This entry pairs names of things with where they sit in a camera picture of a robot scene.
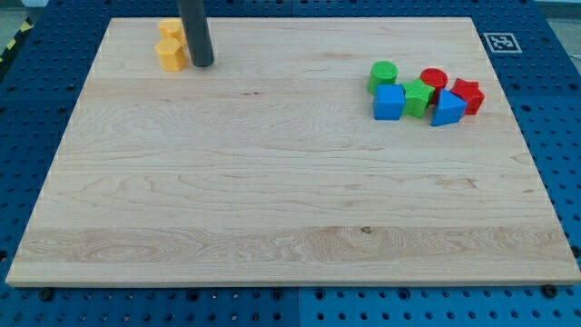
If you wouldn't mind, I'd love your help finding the white fiducial marker tag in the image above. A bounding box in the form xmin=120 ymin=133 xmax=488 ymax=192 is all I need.
xmin=483 ymin=32 xmax=522 ymax=54

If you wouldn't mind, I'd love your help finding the blue cube block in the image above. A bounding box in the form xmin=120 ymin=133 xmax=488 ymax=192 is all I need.
xmin=373 ymin=84 xmax=405 ymax=121

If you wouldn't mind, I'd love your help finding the red cylinder block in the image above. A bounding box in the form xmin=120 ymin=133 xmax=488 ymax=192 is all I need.
xmin=420 ymin=67 xmax=448 ymax=104

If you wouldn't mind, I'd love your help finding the black bolt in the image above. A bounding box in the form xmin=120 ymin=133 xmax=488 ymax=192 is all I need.
xmin=37 ymin=288 xmax=54 ymax=302
xmin=541 ymin=284 xmax=558 ymax=299

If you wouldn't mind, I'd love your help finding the wooden board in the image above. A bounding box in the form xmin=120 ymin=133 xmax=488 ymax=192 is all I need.
xmin=6 ymin=17 xmax=580 ymax=288

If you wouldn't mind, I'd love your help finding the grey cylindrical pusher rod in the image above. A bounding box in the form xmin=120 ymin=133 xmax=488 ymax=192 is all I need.
xmin=177 ymin=0 xmax=214 ymax=67

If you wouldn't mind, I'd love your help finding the black bolt right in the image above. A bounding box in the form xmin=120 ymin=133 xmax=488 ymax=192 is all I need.
xmin=541 ymin=284 xmax=558 ymax=299

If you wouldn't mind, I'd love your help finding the green cylinder block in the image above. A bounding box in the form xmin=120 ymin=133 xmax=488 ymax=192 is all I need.
xmin=368 ymin=61 xmax=399 ymax=94

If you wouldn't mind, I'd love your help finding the green star block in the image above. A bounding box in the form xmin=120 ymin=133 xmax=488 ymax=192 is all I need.
xmin=402 ymin=77 xmax=435 ymax=118

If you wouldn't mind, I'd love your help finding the red star block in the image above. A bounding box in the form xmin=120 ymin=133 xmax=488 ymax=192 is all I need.
xmin=450 ymin=78 xmax=485 ymax=115

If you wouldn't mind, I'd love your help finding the blue triangle block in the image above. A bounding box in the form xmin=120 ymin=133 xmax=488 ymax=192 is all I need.
xmin=431 ymin=90 xmax=468 ymax=126

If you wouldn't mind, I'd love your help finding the black bolt left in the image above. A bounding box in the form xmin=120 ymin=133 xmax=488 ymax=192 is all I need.
xmin=37 ymin=288 xmax=54 ymax=302

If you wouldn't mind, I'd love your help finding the yellow block behind hexagon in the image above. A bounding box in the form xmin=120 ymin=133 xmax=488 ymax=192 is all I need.
xmin=158 ymin=17 xmax=187 ymax=45

